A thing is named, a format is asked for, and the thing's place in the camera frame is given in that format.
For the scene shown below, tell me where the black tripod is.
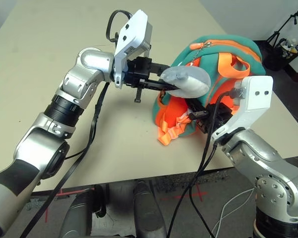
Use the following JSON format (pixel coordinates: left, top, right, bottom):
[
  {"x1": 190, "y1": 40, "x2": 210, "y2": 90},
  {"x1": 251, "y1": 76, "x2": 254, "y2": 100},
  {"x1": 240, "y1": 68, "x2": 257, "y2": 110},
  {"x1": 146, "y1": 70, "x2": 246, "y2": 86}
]
[{"x1": 266, "y1": 8, "x2": 298, "y2": 47}]

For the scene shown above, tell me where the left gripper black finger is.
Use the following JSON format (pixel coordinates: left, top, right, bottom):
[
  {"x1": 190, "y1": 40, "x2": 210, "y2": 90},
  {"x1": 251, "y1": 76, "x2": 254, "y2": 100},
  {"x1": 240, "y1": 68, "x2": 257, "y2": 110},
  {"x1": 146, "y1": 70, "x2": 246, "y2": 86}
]
[
  {"x1": 151, "y1": 63, "x2": 170, "y2": 75},
  {"x1": 141, "y1": 80, "x2": 180, "y2": 91}
]

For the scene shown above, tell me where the grey white plush toy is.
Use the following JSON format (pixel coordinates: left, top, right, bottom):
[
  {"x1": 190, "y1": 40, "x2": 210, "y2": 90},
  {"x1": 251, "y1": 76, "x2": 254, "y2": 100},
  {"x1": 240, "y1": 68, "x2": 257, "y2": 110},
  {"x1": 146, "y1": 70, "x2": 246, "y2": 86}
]
[{"x1": 159, "y1": 65, "x2": 211, "y2": 98}]

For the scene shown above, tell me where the grey robot leg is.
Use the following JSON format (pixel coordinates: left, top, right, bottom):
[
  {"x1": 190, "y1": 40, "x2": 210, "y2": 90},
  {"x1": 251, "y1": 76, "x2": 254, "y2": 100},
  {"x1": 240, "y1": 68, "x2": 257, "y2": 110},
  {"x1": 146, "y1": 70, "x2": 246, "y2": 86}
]
[
  {"x1": 133, "y1": 180, "x2": 168, "y2": 238},
  {"x1": 60, "y1": 190, "x2": 96, "y2": 238}
]

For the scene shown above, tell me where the grey left robot leg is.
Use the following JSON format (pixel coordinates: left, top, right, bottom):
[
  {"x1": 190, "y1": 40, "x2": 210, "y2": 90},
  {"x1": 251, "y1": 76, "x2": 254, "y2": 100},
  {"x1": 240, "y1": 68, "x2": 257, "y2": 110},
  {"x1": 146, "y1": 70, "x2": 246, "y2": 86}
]
[{"x1": 60, "y1": 190, "x2": 96, "y2": 238}]

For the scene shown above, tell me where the grey right robot leg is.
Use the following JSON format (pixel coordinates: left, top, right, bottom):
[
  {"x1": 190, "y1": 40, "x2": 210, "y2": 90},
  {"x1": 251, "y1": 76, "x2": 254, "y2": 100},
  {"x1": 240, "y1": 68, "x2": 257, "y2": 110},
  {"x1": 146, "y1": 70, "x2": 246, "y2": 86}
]
[{"x1": 133, "y1": 180, "x2": 168, "y2": 238}]

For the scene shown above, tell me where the black bin with items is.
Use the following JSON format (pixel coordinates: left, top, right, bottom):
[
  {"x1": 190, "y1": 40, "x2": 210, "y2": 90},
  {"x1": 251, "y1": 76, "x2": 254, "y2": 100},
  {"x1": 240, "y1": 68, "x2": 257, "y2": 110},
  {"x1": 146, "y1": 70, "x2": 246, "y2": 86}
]
[{"x1": 262, "y1": 37, "x2": 298, "y2": 72}]

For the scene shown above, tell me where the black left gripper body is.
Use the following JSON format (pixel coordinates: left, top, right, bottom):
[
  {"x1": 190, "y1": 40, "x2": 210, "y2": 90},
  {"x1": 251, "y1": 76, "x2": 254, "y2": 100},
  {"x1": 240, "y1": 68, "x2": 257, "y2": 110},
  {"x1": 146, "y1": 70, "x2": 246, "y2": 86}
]
[{"x1": 125, "y1": 57, "x2": 154, "y2": 103}]

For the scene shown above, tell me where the teal and orange backpack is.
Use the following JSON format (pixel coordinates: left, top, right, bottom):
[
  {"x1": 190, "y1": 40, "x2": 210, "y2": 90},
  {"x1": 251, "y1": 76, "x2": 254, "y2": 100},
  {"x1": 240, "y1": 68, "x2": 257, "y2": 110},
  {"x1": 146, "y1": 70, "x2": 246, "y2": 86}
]
[{"x1": 152, "y1": 34, "x2": 266, "y2": 147}]

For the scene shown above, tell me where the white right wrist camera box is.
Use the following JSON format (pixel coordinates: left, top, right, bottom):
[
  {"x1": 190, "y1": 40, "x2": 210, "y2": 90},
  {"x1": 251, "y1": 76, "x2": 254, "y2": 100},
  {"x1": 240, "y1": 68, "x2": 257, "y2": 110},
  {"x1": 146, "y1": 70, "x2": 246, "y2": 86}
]
[{"x1": 212, "y1": 75, "x2": 274, "y2": 146}]

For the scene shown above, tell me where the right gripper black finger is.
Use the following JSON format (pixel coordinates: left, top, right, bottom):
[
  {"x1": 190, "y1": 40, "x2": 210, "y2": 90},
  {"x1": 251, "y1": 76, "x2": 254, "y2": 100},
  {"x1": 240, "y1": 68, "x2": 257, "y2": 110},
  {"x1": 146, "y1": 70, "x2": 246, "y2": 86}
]
[
  {"x1": 187, "y1": 98, "x2": 207, "y2": 113},
  {"x1": 189, "y1": 111, "x2": 211, "y2": 120}
]

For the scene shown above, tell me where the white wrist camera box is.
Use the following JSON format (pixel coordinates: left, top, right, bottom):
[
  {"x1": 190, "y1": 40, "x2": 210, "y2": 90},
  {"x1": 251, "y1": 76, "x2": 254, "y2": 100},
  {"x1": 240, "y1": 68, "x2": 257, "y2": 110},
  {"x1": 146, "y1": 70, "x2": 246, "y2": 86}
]
[
  {"x1": 113, "y1": 9, "x2": 154, "y2": 89},
  {"x1": 212, "y1": 75, "x2": 274, "y2": 146}
]

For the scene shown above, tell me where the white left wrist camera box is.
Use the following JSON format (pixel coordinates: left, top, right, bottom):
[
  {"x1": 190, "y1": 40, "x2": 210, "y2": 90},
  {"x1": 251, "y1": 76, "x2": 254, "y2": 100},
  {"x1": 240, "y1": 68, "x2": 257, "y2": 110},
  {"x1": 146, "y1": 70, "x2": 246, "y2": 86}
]
[{"x1": 113, "y1": 9, "x2": 154, "y2": 89}]

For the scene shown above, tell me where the white floor cable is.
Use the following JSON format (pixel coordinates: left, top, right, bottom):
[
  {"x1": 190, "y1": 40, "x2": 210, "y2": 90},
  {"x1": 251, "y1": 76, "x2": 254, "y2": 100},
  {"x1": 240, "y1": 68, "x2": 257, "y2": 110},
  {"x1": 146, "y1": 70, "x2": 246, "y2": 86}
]
[{"x1": 212, "y1": 187, "x2": 256, "y2": 238}]

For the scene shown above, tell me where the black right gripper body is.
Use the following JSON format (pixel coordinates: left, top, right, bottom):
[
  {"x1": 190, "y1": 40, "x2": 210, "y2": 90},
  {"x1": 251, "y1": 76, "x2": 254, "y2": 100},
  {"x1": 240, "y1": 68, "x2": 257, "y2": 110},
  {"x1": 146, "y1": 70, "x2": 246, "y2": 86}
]
[{"x1": 197, "y1": 103, "x2": 234, "y2": 135}]

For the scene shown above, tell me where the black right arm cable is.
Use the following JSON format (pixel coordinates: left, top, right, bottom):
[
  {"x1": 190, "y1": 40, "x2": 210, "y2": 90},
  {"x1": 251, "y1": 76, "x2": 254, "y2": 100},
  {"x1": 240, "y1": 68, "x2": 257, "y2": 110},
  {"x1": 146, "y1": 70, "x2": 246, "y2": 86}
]
[
  {"x1": 166, "y1": 90, "x2": 239, "y2": 238},
  {"x1": 188, "y1": 141, "x2": 218, "y2": 238}
]

